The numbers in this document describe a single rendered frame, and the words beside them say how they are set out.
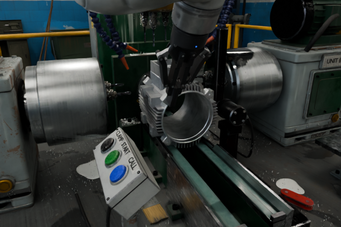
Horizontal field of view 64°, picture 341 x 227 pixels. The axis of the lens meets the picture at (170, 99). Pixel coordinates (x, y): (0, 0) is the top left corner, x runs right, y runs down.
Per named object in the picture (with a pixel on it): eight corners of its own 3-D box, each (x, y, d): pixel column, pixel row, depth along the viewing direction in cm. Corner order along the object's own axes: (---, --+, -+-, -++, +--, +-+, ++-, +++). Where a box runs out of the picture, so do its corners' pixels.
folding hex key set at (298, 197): (277, 197, 77) (278, 192, 77) (282, 192, 79) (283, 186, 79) (310, 213, 72) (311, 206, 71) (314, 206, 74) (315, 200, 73)
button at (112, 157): (108, 163, 49) (102, 157, 48) (122, 152, 49) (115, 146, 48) (111, 172, 46) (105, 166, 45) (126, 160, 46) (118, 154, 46)
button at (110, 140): (104, 150, 53) (98, 144, 52) (116, 140, 53) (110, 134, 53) (107, 157, 51) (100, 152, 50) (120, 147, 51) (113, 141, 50)
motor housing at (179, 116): (139, 125, 94) (137, 72, 88) (189, 118, 100) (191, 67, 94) (156, 153, 77) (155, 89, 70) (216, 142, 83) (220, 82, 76)
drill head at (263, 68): (182, 107, 113) (183, 45, 104) (263, 95, 127) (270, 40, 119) (213, 131, 91) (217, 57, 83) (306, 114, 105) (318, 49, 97)
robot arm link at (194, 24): (169, -16, 51) (163, 12, 56) (185, 11, 46) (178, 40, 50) (211, -14, 54) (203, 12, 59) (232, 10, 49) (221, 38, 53)
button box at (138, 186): (107, 163, 57) (90, 148, 54) (134, 141, 57) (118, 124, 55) (126, 222, 42) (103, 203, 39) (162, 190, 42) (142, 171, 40)
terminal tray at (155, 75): (149, 81, 91) (149, 60, 88) (179, 79, 94) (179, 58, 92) (161, 92, 80) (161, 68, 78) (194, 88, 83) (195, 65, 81)
